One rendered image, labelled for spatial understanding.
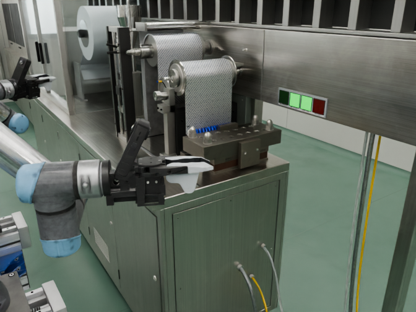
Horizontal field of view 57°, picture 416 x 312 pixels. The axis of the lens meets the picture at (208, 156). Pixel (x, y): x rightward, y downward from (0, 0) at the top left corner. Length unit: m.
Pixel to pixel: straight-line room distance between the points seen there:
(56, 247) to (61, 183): 0.14
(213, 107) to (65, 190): 1.03
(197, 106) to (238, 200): 0.43
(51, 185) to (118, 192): 0.12
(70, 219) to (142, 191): 0.15
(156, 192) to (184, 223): 0.71
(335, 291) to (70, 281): 1.55
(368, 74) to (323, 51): 0.20
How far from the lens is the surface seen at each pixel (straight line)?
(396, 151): 4.12
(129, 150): 0.74
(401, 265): 1.66
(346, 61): 1.38
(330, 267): 2.61
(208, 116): 1.66
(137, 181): 0.73
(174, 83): 1.60
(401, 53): 1.28
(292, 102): 1.55
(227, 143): 1.50
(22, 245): 1.61
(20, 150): 0.89
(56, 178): 0.75
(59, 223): 0.79
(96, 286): 2.45
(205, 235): 1.54
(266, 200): 1.68
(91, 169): 0.74
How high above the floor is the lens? 1.53
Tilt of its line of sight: 22 degrees down
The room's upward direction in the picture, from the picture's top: straight up
